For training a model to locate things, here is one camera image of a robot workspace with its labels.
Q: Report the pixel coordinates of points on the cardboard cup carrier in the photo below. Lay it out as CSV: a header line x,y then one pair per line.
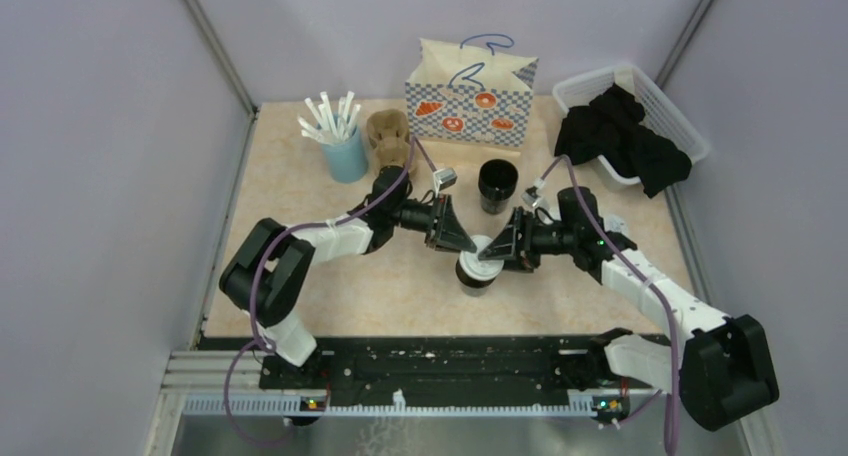
x,y
388,135

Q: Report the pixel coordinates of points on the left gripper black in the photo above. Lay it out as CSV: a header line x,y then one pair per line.
x,y
447,233

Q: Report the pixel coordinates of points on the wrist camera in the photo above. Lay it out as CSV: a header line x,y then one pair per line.
x,y
532,196
443,179

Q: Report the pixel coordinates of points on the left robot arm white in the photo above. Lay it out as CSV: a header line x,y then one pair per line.
x,y
265,276

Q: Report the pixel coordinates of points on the blue straw holder cup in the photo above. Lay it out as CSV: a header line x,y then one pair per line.
x,y
347,161

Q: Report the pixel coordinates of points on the checkered paper takeout bag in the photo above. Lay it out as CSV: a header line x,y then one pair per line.
x,y
471,92

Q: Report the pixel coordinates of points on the white wrapped straws bundle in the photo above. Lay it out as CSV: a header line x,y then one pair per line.
x,y
332,125

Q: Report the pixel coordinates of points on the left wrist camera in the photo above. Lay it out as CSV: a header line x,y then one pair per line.
x,y
443,179

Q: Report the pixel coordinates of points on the stack of black cups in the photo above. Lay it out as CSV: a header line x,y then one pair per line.
x,y
497,181

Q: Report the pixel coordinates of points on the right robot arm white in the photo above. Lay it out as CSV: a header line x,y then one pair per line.
x,y
718,366

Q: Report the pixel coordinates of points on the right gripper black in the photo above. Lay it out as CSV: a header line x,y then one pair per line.
x,y
504,247

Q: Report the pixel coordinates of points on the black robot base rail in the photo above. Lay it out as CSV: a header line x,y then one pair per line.
x,y
483,374

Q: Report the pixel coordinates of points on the white plastic basket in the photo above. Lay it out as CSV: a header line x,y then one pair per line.
x,y
662,116

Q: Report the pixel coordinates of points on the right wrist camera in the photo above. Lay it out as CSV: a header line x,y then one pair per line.
x,y
532,196

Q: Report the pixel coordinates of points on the black cloth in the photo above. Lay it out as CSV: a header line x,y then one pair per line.
x,y
611,125

